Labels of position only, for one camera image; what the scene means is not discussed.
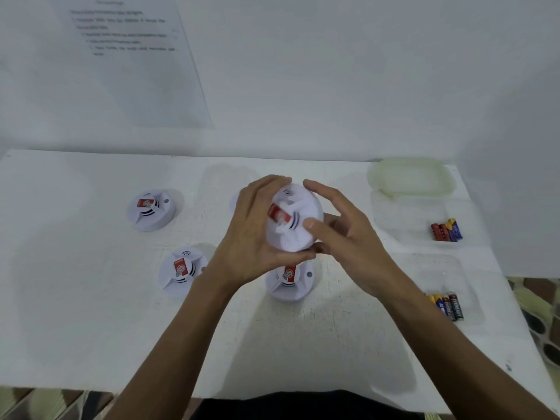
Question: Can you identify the white round smoke detector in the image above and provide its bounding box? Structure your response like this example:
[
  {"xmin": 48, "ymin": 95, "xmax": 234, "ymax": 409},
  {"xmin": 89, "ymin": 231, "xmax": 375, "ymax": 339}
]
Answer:
[
  {"xmin": 265, "ymin": 258, "xmax": 316, "ymax": 302},
  {"xmin": 266, "ymin": 183, "xmax": 325, "ymax": 254},
  {"xmin": 126, "ymin": 190, "xmax": 176, "ymax": 232},
  {"xmin": 158, "ymin": 246, "xmax": 209, "ymax": 299}
]

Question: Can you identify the person's right hand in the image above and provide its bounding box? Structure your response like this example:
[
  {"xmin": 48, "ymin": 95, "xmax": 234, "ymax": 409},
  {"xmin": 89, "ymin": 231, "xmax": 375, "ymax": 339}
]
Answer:
[{"xmin": 303, "ymin": 178, "xmax": 408, "ymax": 300}]

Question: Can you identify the person's right forearm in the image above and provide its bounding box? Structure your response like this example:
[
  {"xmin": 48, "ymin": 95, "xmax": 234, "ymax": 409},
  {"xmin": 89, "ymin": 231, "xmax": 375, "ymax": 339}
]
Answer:
[{"xmin": 380, "ymin": 280, "xmax": 560, "ymax": 420}]

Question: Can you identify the person's left forearm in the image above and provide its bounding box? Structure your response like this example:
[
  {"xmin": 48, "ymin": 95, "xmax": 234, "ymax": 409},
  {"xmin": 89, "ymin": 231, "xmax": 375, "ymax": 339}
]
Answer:
[{"xmin": 104, "ymin": 275, "xmax": 239, "ymax": 420}]

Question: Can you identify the person's black clothing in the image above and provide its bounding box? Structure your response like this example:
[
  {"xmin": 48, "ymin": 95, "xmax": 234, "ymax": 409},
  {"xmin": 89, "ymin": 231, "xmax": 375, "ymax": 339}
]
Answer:
[{"xmin": 196, "ymin": 390, "xmax": 426, "ymax": 420}]

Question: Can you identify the clear plastic container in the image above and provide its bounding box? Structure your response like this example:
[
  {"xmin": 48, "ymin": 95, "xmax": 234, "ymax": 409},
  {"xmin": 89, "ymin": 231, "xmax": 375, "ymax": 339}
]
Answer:
[
  {"xmin": 400, "ymin": 253, "xmax": 487, "ymax": 326},
  {"xmin": 371, "ymin": 194, "xmax": 487, "ymax": 255}
]

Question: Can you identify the printed paper sheet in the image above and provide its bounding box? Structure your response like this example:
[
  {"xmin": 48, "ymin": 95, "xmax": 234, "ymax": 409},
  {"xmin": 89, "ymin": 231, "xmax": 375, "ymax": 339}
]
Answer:
[{"xmin": 56, "ymin": 0, "xmax": 216, "ymax": 130}]

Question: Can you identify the translucent plastic container lid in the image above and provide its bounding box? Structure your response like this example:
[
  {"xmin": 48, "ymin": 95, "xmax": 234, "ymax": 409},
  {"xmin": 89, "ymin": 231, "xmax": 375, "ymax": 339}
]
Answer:
[{"xmin": 367, "ymin": 157, "xmax": 456, "ymax": 200}]

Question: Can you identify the person's left hand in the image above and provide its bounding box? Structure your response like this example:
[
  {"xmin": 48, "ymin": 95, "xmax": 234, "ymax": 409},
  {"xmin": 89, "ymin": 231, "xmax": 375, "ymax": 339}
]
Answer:
[{"xmin": 199, "ymin": 174, "xmax": 317, "ymax": 294}]

